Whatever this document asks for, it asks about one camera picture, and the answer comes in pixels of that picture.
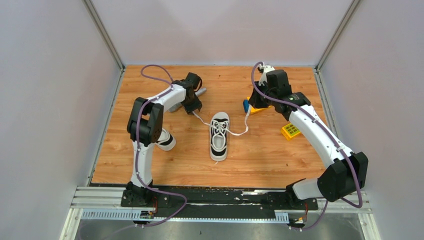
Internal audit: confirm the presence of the yellow green building block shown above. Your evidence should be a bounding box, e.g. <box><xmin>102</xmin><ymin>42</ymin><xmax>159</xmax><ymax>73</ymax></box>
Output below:
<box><xmin>280</xmin><ymin>123</ymin><xmax>301</xmax><ymax>141</ymax></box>

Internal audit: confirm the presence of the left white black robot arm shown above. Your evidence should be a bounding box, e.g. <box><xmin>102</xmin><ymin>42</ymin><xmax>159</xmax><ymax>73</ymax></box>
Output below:
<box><xmin>124</xmin><ymin>72</ymin><xmax>203</xmax><ymax>207</ymax></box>

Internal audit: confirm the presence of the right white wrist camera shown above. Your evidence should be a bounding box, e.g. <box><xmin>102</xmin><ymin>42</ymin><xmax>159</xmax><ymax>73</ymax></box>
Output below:
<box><xmin>257</xmin><ymin>64</ymin><xmax>276</xmax><ymax>86</ymax></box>

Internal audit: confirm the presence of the grey metal cylinder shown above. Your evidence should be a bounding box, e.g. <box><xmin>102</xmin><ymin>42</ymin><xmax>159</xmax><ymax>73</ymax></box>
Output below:
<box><xmin>168</xmin><ymin>87</ymin><xmax>208</xmax><ymax>114</ymax></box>

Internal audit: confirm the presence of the yellow toy handle piece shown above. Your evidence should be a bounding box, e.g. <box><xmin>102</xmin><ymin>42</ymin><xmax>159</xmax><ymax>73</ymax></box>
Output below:
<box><xmin>250</xmin><ymin>106</ymin><xmax>271</xmax><ymax>114</ymax></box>

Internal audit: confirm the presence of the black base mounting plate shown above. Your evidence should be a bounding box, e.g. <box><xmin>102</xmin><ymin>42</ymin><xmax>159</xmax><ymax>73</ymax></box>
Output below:
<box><xmin>120</xmin><ymin>183</ymin><xmax>318</xmax><ymax>222</ymax></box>

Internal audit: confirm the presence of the blue toy block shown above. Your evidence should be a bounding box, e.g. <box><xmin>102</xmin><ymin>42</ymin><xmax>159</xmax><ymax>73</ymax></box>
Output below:
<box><xmin>242</xmin><ymin>99</ymin><xmax>250</xmax><ymax>114</ymax></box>

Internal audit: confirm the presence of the aluminium frame rail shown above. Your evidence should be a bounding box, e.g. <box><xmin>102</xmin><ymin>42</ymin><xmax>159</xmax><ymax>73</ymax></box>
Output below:
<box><xmin>71</xmin><ymin>186</ymin><xmax>380</xmax><ymax>240</ymax></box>

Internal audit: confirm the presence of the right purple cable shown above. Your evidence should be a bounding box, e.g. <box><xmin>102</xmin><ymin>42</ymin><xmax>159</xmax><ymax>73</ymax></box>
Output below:
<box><xmin>250</xmin><ymin>61</ymin><xmax>364</xmax><ymax>232</ymax></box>

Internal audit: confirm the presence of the black white sneaker with laces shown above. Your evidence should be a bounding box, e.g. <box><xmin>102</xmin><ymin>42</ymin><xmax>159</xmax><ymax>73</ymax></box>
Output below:
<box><xmin>192</xmin><ymin>105</ymin><xmax>253</xmax><ymax>162</ymax></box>

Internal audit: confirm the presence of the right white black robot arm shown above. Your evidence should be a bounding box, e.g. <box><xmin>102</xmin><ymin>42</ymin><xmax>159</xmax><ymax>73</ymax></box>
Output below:
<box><xmin>248</xmin><ymin>61</ymin><xmax>369</xmax><ymax>209</ymax></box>

